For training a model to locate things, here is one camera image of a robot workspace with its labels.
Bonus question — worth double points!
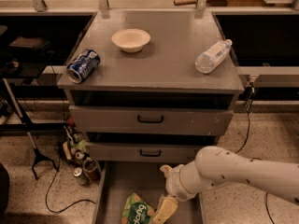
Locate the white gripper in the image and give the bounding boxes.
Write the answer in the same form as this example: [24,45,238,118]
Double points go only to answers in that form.
[151,165,195,224]

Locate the green rice chip bag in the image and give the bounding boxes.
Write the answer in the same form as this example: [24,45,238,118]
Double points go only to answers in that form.
[121,193,154,224]

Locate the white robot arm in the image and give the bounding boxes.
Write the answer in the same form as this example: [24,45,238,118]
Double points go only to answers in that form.
[150,146,299,224]

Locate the grey open bottom drawer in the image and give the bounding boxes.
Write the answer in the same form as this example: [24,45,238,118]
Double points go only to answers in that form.
[92,161,204,224]

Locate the grey middle drawer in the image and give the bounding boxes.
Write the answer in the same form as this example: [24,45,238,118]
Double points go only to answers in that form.
[86,142,203,163]

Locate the grey drawer cabinet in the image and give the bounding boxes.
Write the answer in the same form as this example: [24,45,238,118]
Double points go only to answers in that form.
[56,9,245,173]

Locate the grey top drawer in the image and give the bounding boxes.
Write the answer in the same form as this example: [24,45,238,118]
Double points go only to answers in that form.
[69,105,234,136]

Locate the brown cup on floor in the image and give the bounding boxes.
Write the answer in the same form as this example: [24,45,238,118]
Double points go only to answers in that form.
[83,159,100,181]

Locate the silver can on floor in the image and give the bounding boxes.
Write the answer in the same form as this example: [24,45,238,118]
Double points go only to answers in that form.
[73,167,87,186]

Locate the small can on floor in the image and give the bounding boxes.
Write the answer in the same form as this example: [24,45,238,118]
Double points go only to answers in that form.
[75,150,85,161]

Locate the clear plastic water bottle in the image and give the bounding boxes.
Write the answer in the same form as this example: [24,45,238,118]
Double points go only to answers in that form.
[195,39,233,74]

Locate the blue soda can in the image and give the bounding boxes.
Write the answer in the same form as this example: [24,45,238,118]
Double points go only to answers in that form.
[66,49,100,84]

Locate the black grabber tool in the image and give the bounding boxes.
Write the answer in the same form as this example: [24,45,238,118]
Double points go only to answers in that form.
[2,78,59,179]

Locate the wooden stick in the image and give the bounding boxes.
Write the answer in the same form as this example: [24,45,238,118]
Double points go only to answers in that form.
[173,0,197,6]

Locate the black box on shelf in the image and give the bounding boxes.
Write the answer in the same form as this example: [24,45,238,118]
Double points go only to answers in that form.
[8,36,50,51]

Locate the black cable on floor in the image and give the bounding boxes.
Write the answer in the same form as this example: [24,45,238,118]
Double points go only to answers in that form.
[44,159,96,215]

